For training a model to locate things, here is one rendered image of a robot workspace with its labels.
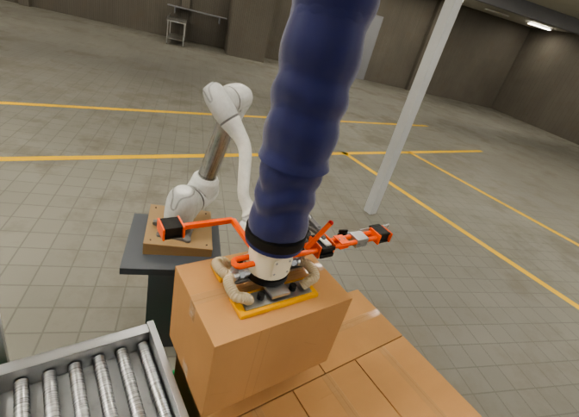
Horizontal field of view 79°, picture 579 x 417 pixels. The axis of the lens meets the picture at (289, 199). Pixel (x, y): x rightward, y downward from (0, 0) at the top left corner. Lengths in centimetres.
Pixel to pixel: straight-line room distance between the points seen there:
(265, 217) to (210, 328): 41
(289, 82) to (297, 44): 10
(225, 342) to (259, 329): 13
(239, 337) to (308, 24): 95
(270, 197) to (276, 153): 15
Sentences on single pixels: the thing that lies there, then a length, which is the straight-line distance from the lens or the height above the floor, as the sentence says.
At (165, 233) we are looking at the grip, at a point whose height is 120.
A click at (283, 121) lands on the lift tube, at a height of 174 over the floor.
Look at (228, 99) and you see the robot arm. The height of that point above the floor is 161.
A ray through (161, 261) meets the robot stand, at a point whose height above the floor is 75.
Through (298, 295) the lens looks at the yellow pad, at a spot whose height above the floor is 109.
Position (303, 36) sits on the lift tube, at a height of 197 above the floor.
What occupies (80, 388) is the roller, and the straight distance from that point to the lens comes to 178.
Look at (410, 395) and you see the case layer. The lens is 206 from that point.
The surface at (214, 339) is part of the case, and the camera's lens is 123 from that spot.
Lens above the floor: 202
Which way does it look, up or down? 27 degrees down
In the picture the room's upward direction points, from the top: 15 degrees clockwise
